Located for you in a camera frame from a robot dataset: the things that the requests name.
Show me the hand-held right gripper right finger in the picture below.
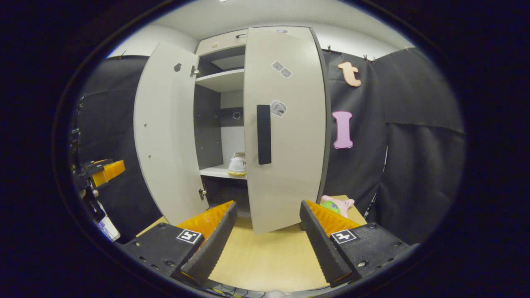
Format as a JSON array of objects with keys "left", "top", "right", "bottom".
[{"left": 299, "top": 200, "right": 411, "bottom": 289}]

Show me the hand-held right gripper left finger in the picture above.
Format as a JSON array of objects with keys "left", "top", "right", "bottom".
[{"left": 117, "top": 201, "right": 239, "bottom": 286}]

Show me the white shoe cabinet door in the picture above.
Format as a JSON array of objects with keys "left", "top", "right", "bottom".
[
  {"left": 243, "top": 26, "right": 328, "bottom": 235},
  {"left": 133, "top": 41, "right": 210, "bottom": 226}
]

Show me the white shoe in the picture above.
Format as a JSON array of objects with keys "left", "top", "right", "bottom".
[{"left": 228, "top": 152, "right": 247, "bottom": 177}]

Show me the white shoe cabinet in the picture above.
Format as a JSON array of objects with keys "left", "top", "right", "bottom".
[{"left": 193, "top": 26, "right": 332, "bottom": 220}]

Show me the white cabinet drawer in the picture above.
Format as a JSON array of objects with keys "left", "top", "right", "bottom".
[{"left": 195, "top": 29, "right": 248, "bottom": 57}]

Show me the pink green plush toy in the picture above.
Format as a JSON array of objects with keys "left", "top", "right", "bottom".
[{"left": 320, "top": 195, "right": 356, "bottom": 218}]

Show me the white side tray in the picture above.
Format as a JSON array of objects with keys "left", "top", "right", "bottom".
[{"left": 97, "top": 215, "right": 121, "bottom": 242}]

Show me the black backdrop cloth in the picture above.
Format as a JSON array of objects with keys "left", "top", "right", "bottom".
[
  {"left": 77, "top": 55, "right": 163, "bottom": 245},
  {"left": 323, "top": 48, "right": 466, "bottom": 245}
]

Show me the black door handle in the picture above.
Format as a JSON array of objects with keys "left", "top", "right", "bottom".
[{"left": 256, "top": 104, "right": 272, "bottom": 166}]

